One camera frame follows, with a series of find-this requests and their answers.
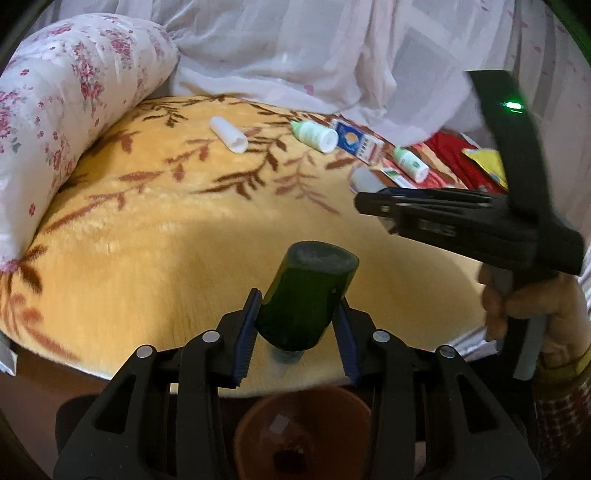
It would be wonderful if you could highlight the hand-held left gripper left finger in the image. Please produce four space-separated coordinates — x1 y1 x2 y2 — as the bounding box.
53 288 263 480

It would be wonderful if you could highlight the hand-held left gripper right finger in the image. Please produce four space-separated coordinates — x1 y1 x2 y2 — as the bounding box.
331 299 542 480

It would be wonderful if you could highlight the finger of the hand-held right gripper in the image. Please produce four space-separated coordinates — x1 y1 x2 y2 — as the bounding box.
355 186 509 220

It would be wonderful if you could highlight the dark green glass bottle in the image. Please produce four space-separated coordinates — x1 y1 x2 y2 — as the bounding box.
255 240 360 352

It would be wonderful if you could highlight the brown plastic bin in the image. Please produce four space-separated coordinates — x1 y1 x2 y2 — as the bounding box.
233 386 373 480

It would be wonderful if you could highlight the person's right forearm plaid sleeve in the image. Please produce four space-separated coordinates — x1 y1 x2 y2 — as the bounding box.
531 344 591 467

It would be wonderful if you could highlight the person's right hand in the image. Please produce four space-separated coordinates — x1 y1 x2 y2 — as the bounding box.
476 263 588 367

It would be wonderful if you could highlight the white green flat box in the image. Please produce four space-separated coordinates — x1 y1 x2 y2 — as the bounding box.
381 167 420 189

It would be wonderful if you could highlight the small white green bottle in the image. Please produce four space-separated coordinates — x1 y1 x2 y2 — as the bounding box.
393 146 430 183

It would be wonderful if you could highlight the grey flat packet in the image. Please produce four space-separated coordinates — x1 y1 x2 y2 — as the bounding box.
349 166 387 195

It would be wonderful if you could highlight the red cloth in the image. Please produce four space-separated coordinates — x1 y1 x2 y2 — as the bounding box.
369 130 506 193

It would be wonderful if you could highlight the yellow snack packet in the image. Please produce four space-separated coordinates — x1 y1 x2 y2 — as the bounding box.
462 148 509 191

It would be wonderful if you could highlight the blue white carton box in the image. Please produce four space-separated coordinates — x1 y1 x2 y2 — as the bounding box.
331 119 385 164

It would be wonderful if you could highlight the large white green bottle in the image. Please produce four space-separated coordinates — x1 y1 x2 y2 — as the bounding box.
290 120 339 153

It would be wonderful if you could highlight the yellow leaf-patterned blanket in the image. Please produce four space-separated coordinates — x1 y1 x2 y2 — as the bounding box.
0 95 495 400

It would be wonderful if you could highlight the yellow wristband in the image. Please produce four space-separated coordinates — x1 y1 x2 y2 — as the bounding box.
538 344 591 371

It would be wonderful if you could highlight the white sheer curtain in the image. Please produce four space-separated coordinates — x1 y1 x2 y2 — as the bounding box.
106 0 591 153

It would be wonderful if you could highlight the white plastic tube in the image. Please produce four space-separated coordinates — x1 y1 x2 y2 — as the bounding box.
210 116 250 154

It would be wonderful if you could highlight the floral pink white pillow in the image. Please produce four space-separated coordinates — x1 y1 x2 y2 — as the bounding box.
0 13 181 273

